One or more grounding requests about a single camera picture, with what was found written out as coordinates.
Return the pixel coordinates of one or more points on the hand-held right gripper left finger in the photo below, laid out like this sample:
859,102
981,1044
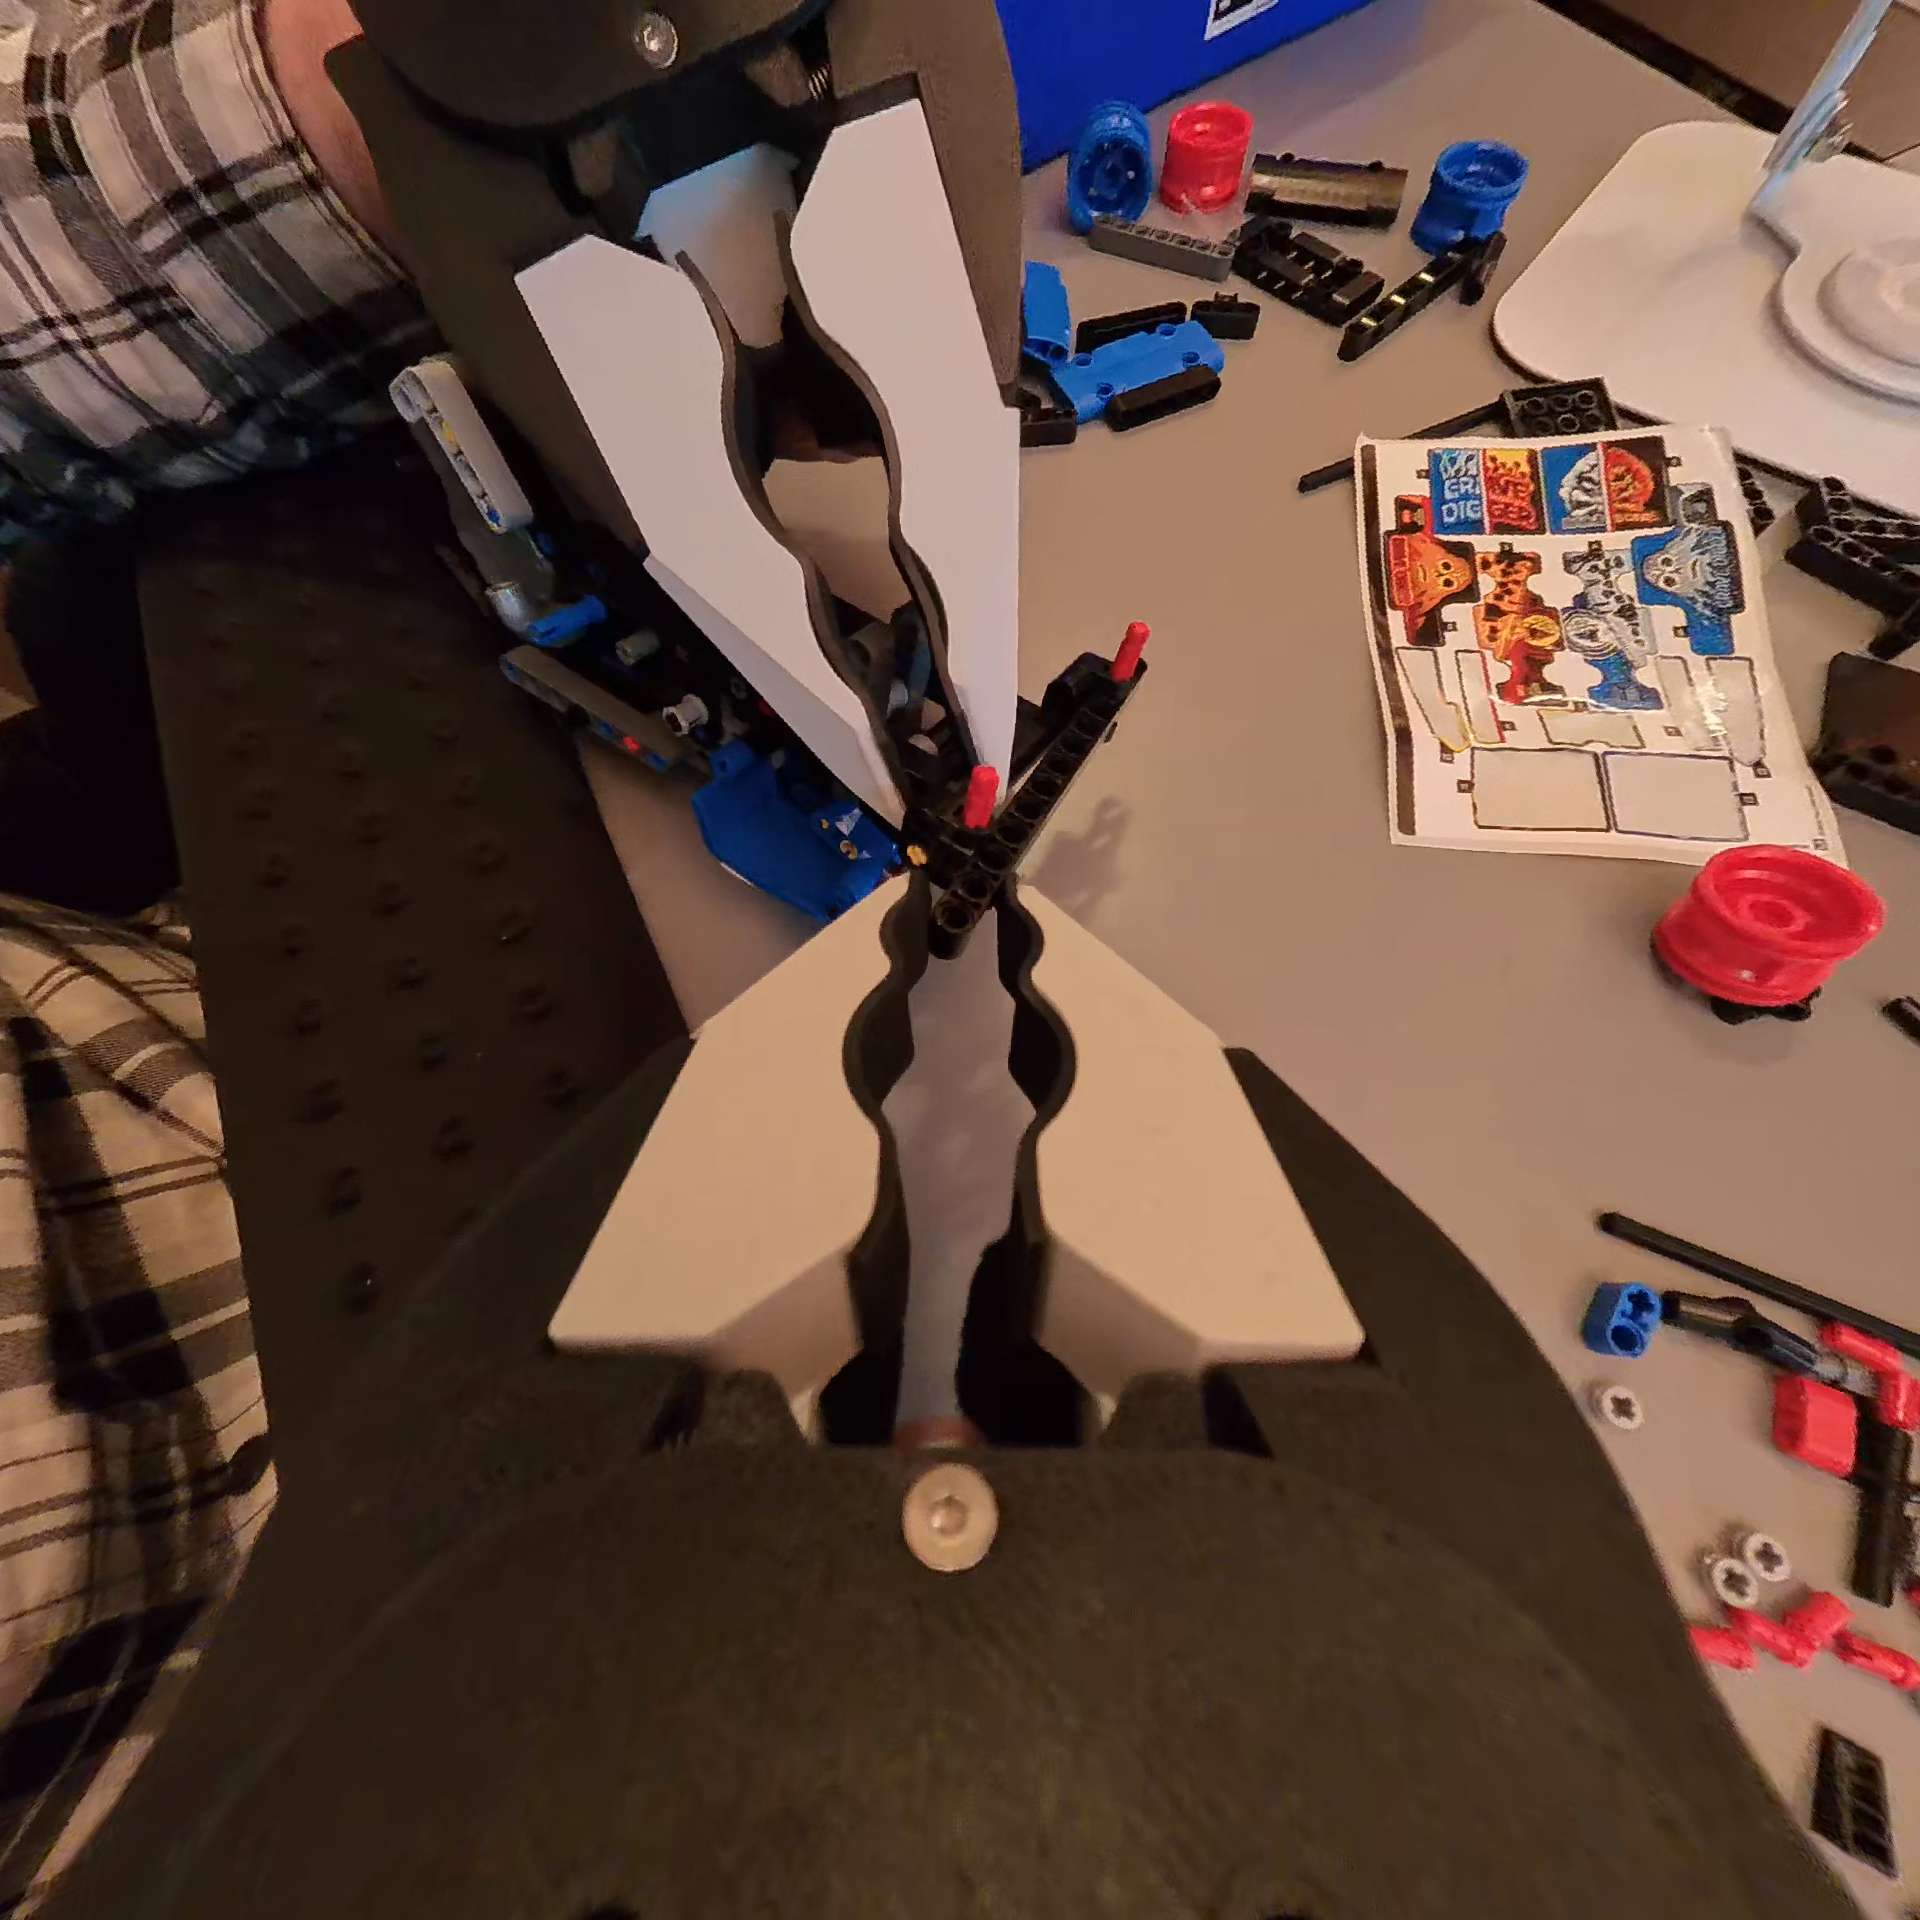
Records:
703,1202

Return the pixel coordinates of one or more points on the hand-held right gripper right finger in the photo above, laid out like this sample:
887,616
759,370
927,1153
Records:
1201,1202

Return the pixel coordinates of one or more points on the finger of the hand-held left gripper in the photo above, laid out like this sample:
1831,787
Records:
647,417
929,328

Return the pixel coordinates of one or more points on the red axle pin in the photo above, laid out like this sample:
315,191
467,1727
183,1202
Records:
977,794
1128,647

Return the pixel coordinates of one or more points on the black toy vehicle chassis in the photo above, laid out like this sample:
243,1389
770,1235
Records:
781,826

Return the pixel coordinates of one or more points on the long black holed beam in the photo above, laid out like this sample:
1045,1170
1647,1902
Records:
1034,803

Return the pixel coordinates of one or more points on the person's left forearm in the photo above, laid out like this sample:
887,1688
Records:
133,269

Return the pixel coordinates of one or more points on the grey desk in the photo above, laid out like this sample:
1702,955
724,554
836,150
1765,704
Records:
1350,1021

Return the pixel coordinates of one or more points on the person's left hand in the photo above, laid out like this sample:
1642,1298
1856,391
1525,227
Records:
324,108

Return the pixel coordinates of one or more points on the blue curved toy panel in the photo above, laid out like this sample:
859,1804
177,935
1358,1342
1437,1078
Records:
1045,307

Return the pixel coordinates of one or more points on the blue and black toy block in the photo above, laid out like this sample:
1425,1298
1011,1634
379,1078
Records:
1142,367

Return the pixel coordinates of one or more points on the blue toy wheel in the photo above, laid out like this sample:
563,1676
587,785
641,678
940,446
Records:
1467,197
1107,166

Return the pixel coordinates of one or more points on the grey holed toy beam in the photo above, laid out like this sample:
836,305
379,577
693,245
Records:
1161,245

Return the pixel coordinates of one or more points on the blue plastic bin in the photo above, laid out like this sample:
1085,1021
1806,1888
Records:
1107,60

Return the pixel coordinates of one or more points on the red toy wheel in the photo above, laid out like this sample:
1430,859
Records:
1212,163
1771,924

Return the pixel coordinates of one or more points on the cluster of black toy beams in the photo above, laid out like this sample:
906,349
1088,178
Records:
1303,279

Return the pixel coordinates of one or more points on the black toy cylinder piece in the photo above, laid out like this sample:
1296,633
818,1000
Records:
1327,185

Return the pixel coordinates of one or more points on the pile of small toy pieces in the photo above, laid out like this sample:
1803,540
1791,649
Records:
1620,1315

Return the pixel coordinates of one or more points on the black perforated board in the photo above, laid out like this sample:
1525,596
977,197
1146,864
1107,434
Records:
378,897

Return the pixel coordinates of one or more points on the colourful sticker sheet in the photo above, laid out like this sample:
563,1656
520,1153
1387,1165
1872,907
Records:
1573,794

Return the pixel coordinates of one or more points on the long black axle rod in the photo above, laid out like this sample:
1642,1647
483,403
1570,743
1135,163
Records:
1754,1267

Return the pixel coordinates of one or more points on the black toy hub piece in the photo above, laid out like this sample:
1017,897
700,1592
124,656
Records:
1765,1007

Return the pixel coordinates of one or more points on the person in plaid shirt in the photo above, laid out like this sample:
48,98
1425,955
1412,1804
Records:
106,1273

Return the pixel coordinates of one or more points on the white stand base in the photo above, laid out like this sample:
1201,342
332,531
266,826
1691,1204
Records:
1620,305

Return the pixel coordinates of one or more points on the flat metal support bar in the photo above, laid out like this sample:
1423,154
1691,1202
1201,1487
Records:
1824,108

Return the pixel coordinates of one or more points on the black toy frame piece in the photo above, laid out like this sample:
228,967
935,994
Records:
1872,750
1851,548

